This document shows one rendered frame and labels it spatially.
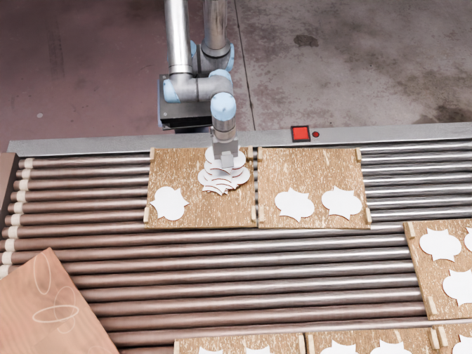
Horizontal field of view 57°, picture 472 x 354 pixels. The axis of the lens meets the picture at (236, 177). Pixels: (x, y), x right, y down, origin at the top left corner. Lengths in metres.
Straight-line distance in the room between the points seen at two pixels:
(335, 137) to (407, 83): 1.69
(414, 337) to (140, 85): 2.49
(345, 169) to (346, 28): 2.17
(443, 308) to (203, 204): 0.90
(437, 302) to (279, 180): 0.69
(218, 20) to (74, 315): 1.09
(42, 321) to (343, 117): 2.33
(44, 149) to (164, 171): 0.52
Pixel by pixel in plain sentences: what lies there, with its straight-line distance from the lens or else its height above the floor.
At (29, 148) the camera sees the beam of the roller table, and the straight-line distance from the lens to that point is 1.97.
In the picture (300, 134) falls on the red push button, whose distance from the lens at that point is 1.82.
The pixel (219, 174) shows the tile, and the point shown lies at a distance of 1.62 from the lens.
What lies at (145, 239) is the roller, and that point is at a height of 0.92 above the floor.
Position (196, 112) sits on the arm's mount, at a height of 0.95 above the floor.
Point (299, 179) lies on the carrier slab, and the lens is 1.69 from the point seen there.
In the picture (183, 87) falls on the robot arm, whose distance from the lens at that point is 1.39.
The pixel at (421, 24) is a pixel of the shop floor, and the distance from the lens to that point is 4.00.
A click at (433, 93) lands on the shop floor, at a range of 3.49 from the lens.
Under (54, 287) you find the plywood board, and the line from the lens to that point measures 1.51.
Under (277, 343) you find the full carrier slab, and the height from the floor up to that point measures 0.94.
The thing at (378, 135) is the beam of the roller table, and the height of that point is 0.91.
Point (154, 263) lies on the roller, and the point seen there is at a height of 0.92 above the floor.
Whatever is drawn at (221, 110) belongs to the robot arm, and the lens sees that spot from 1.30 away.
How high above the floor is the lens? 2.38
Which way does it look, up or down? 59 degrees down
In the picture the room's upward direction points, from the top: straight up
